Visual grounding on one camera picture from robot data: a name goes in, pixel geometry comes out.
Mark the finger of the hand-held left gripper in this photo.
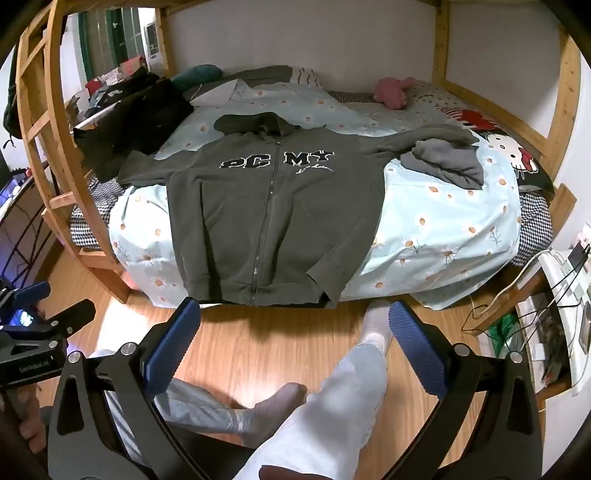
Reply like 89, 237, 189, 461
39, 299, 96, 340
16, 281, 51, 309

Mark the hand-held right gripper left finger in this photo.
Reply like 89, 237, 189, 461
46, 296, 208, 480

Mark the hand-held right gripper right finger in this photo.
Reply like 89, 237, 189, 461
387, 300, 546, 480

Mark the grey zip hoodie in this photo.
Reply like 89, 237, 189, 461
117, 112, 481, 308

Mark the black clothes pile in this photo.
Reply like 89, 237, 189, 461
73, 69, 195, 182

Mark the person's left hand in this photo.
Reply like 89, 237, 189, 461
18, 385, 49, 455

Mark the person's left leg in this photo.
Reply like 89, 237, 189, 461
88, 348, 308, 448

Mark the person's leg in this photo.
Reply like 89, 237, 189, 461
88, 348, 308, 448
231, 300, 398, 480

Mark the green plastic bag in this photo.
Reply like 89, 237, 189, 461
487, 314, 522, 356

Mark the person's right leg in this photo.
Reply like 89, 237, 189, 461
231, 300, 398, 480

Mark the computer monitor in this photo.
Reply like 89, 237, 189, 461
0, 178, 28, 217

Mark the wooden nightstand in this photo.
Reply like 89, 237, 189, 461
473, 268, 583, 409

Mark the floral light blue duvet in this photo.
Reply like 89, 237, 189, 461
108, 78, 522, 310

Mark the white power strip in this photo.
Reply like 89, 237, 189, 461
538, 247, 591, 398

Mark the dark hanging cloth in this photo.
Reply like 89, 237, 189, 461
2, 44, 24, 139

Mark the grey folded garment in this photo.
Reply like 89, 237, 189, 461
399, 138, 485, 191

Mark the cartoon cat pillow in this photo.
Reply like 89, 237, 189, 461
438, 106, 555, 195

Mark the red patterned box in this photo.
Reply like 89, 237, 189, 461
119, 55, 147, 77

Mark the dotted white pillow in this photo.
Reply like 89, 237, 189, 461
406, 80, 467, 112

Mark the pink plush toy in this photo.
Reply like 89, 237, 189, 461
373, 76, 416, 110

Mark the teal pillow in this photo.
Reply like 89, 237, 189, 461
172, 65, 225, 90

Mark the green framed window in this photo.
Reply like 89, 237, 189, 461
76, 7, 160, 81

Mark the dark grey blanket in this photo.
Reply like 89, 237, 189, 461
222, 66, 296, 86

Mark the striped cloth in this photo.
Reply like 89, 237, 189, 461
291, 68, 324, 88

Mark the white cable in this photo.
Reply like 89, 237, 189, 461
471, 249, 552, 319

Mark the wooden bunk bed frame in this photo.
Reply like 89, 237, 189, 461
14, 0, 583, 305

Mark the white wall appliance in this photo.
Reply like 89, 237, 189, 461
143, 21, 168, 65

